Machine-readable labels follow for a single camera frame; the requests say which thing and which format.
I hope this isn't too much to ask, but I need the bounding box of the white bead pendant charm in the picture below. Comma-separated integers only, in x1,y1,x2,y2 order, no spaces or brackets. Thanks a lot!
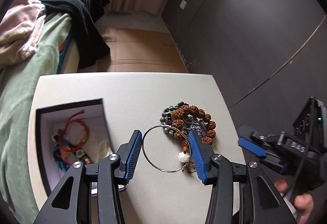
178,151,190,163

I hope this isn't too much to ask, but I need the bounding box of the white lace organza pouch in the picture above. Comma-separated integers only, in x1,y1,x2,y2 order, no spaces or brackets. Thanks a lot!
86,138,113,163

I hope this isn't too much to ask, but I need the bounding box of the silver bangle ring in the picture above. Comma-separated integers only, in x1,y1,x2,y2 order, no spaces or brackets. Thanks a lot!
142,124,193,173

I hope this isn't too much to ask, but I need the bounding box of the brown rudraksha bead bracelet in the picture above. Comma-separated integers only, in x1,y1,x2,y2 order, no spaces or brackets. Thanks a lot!
171,105,217,147

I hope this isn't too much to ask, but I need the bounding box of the red braided string bracelet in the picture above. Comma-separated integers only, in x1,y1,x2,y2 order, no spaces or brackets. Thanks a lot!
57,110,91,156

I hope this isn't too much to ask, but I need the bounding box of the blue knitted flower bracelet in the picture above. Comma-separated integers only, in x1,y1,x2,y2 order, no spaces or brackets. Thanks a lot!
50,129,93,172

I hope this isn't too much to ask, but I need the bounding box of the black square jewelry box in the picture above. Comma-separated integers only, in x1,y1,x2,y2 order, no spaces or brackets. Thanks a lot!
35,98,110,194

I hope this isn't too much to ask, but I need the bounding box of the right human hand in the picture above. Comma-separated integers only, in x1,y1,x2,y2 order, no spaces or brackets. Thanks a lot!
274,179,314,224

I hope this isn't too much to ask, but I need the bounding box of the dark wood wardrobe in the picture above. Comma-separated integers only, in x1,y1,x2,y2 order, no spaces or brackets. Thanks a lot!
162,0,326,133

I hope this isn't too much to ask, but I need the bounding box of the green bed sheet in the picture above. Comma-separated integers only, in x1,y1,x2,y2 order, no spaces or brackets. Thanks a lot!
1,0,71,223

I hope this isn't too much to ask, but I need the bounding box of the black knitted blanket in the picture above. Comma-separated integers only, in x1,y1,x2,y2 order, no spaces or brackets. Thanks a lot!
41,0,110,69

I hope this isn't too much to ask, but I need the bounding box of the pink fluffy blanket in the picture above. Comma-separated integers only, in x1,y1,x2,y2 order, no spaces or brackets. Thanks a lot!
1,0,45,68

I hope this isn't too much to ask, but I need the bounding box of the white wall socket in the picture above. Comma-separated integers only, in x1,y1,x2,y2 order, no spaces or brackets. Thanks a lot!
180,0,187,10

